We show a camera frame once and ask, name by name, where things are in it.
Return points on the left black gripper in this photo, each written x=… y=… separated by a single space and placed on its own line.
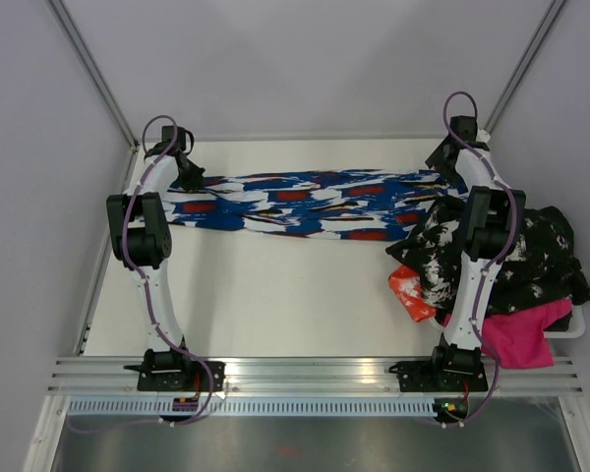
x=196 y=181

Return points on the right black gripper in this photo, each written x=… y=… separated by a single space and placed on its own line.
x=437 y=158

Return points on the blue white red patterned trousers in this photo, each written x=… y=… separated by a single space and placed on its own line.
x=352 y=204

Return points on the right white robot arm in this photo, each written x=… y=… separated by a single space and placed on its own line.
x=488 y=228

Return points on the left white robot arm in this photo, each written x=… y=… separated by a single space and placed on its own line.
x=139 y=232

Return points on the black white patterned trousers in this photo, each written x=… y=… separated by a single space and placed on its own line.
x=541 y=267

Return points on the orange white garment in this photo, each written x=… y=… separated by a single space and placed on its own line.
x=405 y=285

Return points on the pink garment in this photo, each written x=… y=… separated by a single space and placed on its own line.
x=518 y=338

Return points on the white tray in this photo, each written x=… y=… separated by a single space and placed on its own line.
x=576 y=326

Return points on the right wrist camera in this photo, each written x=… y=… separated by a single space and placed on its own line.
x=483 y=136

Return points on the right aluminium frame post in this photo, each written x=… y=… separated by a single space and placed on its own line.
x=532 y=51

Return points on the aluminium frame post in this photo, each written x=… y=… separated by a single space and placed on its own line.
x=71 y=30
x=532 y=51

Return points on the left aluminium frame post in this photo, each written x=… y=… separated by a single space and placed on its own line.
x=71 y=30

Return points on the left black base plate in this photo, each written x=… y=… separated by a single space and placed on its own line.
x=186 y=375

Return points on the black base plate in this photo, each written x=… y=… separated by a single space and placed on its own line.
x=186 y=375
x=422 y=376

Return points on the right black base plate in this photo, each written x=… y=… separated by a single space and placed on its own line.
x=422 y=376

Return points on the slotted cable duct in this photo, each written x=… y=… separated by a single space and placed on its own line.
x=256 y=406

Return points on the aluminium mounting rail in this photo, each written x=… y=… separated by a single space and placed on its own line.
x=298 y=376

